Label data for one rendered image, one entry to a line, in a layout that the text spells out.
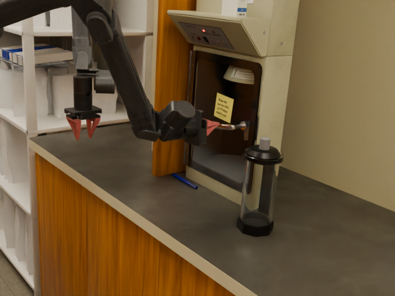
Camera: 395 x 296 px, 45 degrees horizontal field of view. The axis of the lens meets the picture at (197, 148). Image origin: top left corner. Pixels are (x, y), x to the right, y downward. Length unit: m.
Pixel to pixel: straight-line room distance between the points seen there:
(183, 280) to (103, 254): 0.46
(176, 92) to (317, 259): 0.73
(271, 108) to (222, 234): 0.39
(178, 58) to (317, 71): 0.51
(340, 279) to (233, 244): 0.28
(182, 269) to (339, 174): 0.71
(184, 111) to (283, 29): 0.38
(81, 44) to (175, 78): 0.33
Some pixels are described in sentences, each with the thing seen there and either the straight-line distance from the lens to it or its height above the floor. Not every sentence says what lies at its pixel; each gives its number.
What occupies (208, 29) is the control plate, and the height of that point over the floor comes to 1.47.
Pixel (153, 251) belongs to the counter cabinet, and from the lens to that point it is 1.45.
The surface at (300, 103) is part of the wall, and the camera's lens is 1.83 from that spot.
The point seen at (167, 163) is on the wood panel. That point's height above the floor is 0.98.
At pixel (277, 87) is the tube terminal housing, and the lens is 1.40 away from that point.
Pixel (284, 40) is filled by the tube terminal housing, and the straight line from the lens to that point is 1.39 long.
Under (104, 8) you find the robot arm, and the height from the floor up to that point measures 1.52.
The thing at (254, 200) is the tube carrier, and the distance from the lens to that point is 1.29.
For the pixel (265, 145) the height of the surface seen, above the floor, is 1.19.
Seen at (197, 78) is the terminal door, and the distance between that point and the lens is 1.55.
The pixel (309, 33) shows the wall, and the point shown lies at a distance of 1.80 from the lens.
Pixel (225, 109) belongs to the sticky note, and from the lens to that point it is 1.46.
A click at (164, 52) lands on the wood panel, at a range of 1.57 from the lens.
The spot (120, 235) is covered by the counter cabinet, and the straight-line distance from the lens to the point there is 1.60.
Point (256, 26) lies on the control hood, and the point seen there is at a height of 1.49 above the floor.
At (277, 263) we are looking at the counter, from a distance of 1.22.
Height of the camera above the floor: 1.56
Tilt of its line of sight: 18 degrees down
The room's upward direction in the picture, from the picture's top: 4 degrees clockwise
